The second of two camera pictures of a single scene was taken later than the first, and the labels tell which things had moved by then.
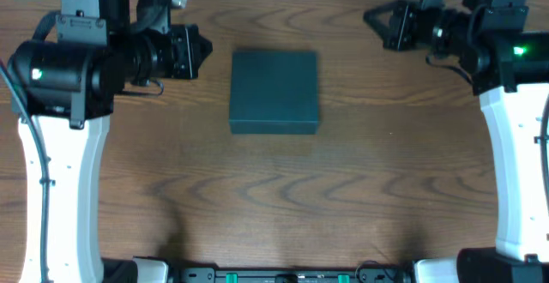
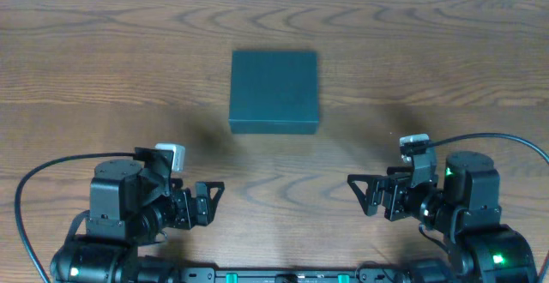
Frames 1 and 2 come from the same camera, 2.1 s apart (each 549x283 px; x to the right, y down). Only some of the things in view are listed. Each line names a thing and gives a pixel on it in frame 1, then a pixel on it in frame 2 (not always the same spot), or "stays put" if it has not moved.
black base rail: x=362 y=275 stays put
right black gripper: x=399 y=26 to x=380 y=195
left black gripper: x=184 y=51 to x=202 y=205
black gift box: x=274 y=93 stays put
